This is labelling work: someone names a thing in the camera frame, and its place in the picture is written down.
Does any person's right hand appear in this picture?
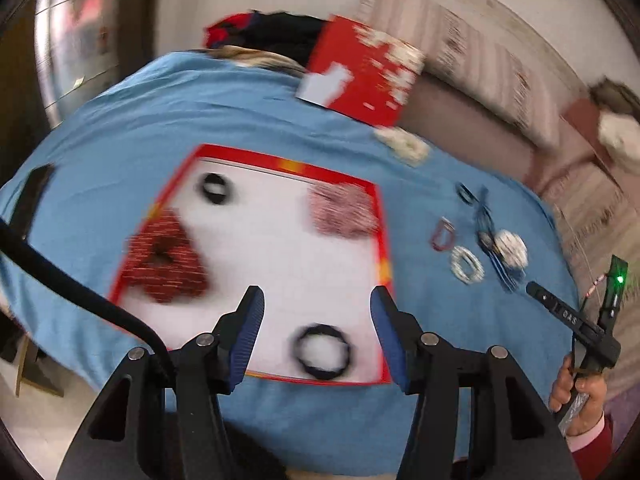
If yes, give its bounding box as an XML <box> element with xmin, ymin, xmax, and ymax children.
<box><xmin>548</xmin><ymin>354</ymin><xmax>609</xmax><ymax>436</ymax></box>

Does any black cable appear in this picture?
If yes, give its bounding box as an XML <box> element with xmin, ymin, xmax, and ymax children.
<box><xmin>0</xmin><ymin>220</ymin><xmax>173</xmax><ymax>376</ymax></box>

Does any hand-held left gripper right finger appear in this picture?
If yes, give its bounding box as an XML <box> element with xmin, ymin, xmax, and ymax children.
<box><xmin>370</xmin><ymin>285</ymin><xmax>584</xmax><ymax>480</ymax></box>

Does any blue cloth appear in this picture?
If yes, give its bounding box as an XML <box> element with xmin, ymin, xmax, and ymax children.
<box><xmin>0</xmin><ymin>50</ymin><xmax>582</xmax><ymax>477</ymax></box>

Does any person's right forearm red sleeve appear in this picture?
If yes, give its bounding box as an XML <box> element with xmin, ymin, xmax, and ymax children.
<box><xmin>564</xmin><ymin>411</ymin><xmax>616</xmax><ymax>478</ymax></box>

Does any white fluffy scrunchie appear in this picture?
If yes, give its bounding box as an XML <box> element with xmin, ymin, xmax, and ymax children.
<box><xmin>492</xmin><ymin>230</ymin><xmax>530</xmax><ymax>272</ymax></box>

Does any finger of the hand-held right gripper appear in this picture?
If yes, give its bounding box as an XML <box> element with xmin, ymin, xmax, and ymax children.
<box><xmin>525</xmin><ymin>281</ymin><xmax>584</xmax><ymax>334</ymax></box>

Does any brown sofa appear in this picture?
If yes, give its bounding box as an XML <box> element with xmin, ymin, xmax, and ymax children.
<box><xmin>397</xmin><ymin>72</ymin><xmax>640</xmax><ymax>213</ymax></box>

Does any red bracelet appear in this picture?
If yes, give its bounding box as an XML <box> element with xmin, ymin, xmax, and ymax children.
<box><xmin>430</xmin><ymin>216</ymin><xmax>457</xmax><ymax>253</ymax></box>

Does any red gift box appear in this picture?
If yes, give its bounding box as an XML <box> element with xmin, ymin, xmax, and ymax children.
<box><xmin>295</xmin><ymin>15</ymin><xmax>427</xmax><ymax>129</ymax></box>

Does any small black hair tie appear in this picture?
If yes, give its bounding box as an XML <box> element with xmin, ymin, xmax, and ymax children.
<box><xmin>198</xmin><ymin>172</ymin><xmax>235</xmax><ymax>207</ymax></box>

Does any mirror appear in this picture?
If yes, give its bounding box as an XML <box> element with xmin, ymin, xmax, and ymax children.
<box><xmin>32</xmin><ymin>0</ymin><xmax>156</xmax><ymax>128</ymax></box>

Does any dark clothes pile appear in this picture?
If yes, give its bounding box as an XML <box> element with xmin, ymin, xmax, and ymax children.
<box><xmin>202</xmin><ymin>9</ymin><xmax>337</xmax><ymax>78</ymax></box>

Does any black strap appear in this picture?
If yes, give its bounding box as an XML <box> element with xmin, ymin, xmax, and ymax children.
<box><xmin>7</xmin><ymin>163</ymin><xmax>56</xmax><ymax>241</ymax></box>

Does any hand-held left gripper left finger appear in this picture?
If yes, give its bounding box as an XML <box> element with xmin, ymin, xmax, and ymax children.
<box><xmin>57</xmin><ymin>286</ymin><xmax>265</xmax><ymax>480</ymax></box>

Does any white brown plush toy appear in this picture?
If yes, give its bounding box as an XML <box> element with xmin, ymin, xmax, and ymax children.
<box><xmin>589</xmin><ymin>77</ymin><xmax>640</xmax><ymax>163</ymax></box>

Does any cream scrunchie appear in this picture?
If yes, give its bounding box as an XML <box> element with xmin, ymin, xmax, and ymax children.
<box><xmin>374</xmin><ymin>126</ymin><xmax>432</xmax><ymax>167</ymax></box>

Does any red white twisted cord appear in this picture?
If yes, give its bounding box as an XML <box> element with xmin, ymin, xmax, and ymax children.
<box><xmin>581</xmin><ymin>271</ymin><xmax>609</xmax><ymax>312</ymax></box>

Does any striped cushion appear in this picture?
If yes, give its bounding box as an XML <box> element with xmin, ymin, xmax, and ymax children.
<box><xmin>357</xmin><ymin>0</ymin><xmax>558</xmax><ymax>143</ymax></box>

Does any large black hair tie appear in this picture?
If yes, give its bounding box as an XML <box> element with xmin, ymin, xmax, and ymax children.
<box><xmin>293</xmin><ymin>323</ymin><xmax>353</xmax><ymax>381</ymax></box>

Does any dark red scrunchie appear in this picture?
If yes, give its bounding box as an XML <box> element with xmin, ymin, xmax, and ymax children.
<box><xmin>120</xmin><ymin>210</ymin><xmax>211</xmax><ymax>305</ymax></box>

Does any white tray with red rim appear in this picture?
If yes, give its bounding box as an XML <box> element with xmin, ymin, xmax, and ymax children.
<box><xmin>109</xmin><ymin>143</ymin><xmax>396</xmax><ymax>387</ymax></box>

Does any white patterned hair tie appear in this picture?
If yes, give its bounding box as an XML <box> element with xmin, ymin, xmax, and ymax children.
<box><xmin>449</xmin><ymin>246</ymin><xmax>485</xmax><ymax>287</ymax></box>

